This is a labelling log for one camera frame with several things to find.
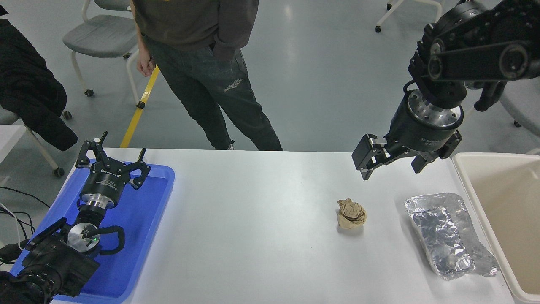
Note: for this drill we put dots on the person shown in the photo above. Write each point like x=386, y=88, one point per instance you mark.
x=202, y=63

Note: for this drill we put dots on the crumpled tan paper ball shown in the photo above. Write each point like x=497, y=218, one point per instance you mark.
x=351, y=214

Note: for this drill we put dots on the blue plastic tray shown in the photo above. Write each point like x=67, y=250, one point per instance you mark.
x=139, y=228

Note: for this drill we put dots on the person's hand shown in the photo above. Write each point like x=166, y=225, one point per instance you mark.
x=146, y=65

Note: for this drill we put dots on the white chair legs with casters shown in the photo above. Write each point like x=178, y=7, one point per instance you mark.
x=422, y=6

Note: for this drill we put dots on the grey chair with white legs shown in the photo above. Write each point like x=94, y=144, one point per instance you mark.
x=101, y=38

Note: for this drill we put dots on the large pale bin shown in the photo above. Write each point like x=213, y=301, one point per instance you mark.
x=506, y=211

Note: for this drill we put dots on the chair with draped coat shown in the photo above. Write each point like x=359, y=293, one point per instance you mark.
x=42, y=150

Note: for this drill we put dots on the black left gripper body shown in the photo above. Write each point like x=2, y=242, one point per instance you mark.
x=105, y=181

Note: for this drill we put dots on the black coat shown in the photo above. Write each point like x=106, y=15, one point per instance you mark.
x=29, y=84

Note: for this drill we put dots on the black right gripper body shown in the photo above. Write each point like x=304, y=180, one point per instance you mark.
x=417, y=133

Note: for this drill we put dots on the person's forearm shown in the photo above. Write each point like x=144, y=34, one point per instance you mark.
x=140, y=29

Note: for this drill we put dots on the grey seat chair on casters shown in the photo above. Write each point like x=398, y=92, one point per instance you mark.
x=523, y=105

